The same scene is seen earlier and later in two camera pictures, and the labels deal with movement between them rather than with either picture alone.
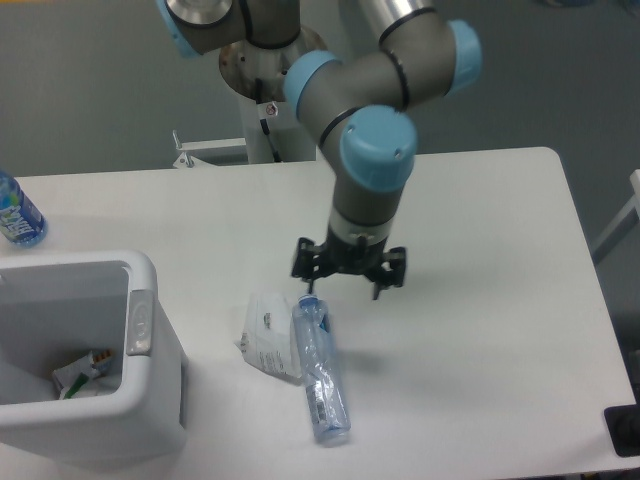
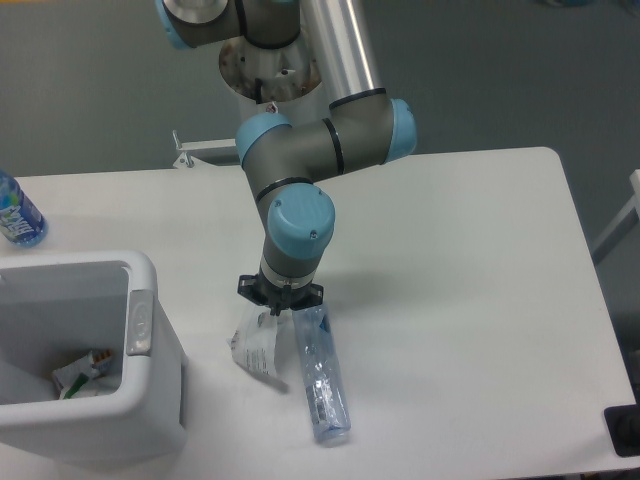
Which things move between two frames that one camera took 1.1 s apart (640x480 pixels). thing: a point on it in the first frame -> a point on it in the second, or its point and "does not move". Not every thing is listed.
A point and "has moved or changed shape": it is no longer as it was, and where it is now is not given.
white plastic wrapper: x=267 y=341 has moved or changed shape
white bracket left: x=187 y=160 does not move
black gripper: x=340 y=256 -> x=278 y=297
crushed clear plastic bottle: x=314 y=348 does not move
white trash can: x=90 y=372 does not move
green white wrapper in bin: x=73 y=376 does not move
